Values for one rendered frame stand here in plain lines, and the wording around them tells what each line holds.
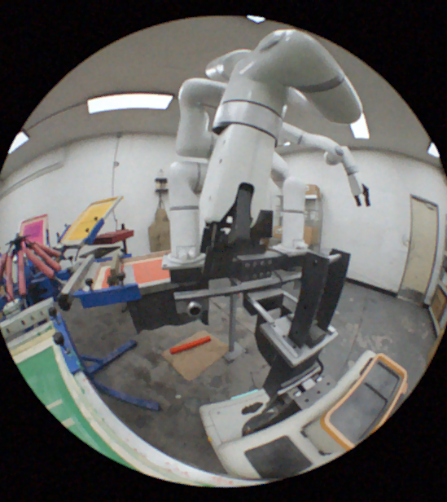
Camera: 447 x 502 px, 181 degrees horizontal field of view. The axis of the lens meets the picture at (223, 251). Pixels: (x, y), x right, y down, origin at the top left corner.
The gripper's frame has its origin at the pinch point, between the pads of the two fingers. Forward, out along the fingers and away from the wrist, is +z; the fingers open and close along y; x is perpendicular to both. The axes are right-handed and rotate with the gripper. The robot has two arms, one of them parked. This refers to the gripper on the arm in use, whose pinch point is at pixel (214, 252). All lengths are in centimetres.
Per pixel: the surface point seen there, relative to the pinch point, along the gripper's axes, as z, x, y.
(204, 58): -145, -30, -122
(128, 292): 39, -25, -26
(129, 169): 2, -122, -265
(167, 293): 49, -9, -39
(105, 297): 40, -35, -22
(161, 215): 84, -45, -259
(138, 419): 127, -38, 34
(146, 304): 53, -19, -33
